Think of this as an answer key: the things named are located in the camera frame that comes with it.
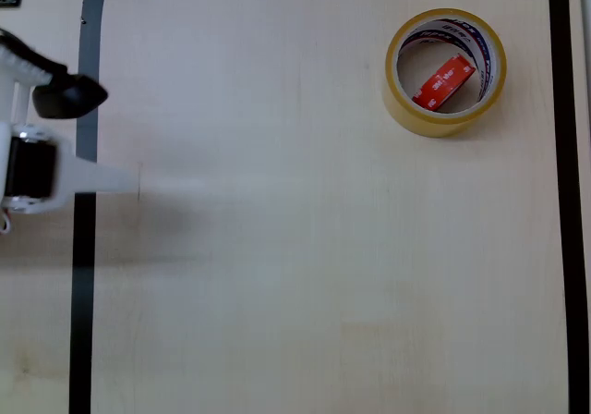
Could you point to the black tape strip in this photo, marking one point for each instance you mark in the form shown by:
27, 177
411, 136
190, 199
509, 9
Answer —
569, 201
84, 271

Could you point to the small red tape roll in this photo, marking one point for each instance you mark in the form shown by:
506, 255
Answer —
444, 81

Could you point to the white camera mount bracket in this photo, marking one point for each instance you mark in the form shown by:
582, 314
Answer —
11, 86

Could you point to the big yellow tape roll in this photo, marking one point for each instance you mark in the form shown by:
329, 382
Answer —
445, 73

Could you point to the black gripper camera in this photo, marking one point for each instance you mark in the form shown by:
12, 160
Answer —
69, 96

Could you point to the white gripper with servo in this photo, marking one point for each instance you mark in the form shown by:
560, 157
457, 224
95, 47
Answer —
32, 172

